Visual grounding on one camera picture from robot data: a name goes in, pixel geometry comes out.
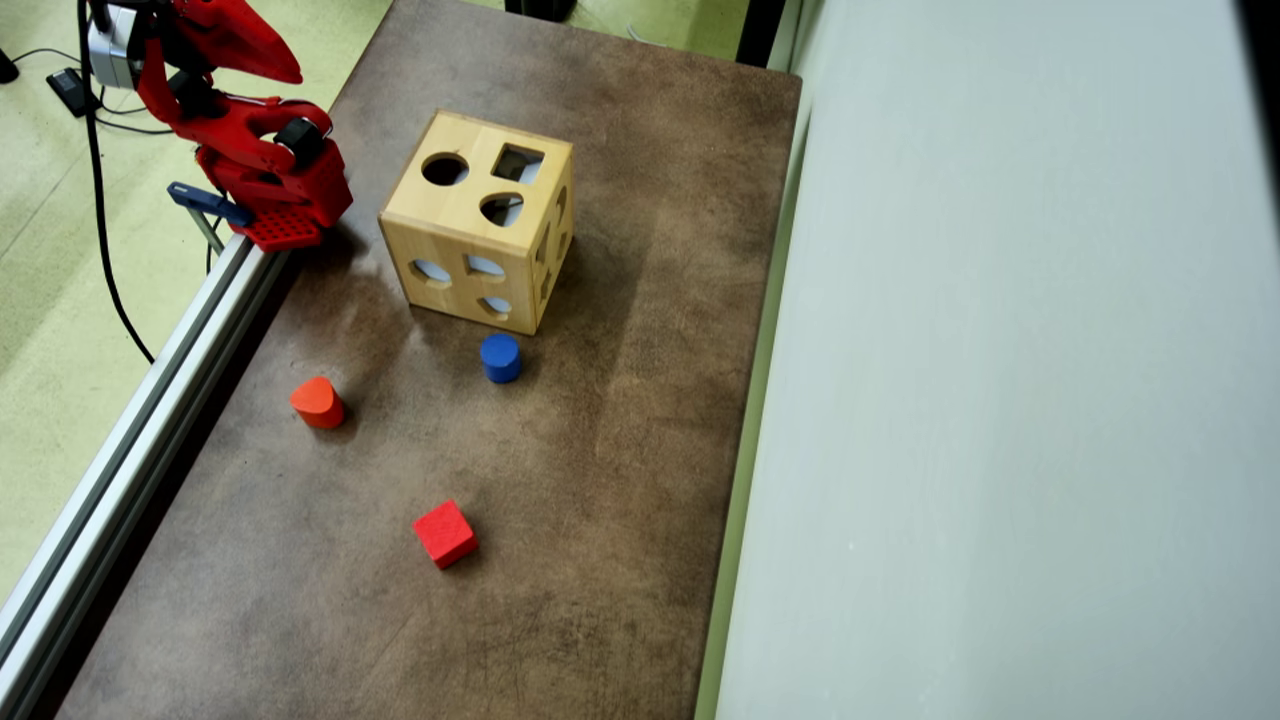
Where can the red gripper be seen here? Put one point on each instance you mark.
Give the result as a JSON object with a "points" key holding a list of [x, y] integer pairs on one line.
{"points": [[232, 32]]}

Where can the blue cylinder block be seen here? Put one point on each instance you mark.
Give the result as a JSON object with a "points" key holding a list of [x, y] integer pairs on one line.
{"points": [[500, 358]]}

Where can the red robot arm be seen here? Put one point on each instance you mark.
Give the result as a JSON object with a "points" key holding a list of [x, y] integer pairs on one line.
{"points": [[300, 190]]}

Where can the wooden shape sorter box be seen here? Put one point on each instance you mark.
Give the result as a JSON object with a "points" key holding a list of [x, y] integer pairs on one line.
{"points": [[450, 215]]}

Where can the blue table clamp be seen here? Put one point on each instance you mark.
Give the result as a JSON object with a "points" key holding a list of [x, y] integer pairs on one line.
{"points": [[205, 200]]}

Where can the black power adapter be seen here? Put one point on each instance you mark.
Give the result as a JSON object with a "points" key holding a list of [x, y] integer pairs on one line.
{"points": [[70, 90]]}

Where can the black round floor object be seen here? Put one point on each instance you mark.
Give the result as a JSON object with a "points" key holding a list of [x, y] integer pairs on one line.
{"points": [[6, 68]]}

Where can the black furniture foot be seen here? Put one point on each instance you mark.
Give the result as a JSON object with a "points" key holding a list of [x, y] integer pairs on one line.
{"points": [[540, 8]]}

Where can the orange-red rounded block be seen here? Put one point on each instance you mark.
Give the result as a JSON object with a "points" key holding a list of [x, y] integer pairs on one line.
{"points": [[318, 402]]}

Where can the red cube block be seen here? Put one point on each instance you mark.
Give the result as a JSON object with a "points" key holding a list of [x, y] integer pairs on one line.
{"points": [[445, 534]]}

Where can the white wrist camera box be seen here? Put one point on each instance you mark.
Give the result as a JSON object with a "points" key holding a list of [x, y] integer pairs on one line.
{"points": [[115, 50]]}

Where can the aluminium profile rail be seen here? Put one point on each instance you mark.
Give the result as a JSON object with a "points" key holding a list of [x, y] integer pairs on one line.
{"points": [[150, 420]]}

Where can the dark vertical post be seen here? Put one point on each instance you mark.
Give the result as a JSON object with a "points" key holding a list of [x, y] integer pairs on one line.
{"points": [[762, 30]]}

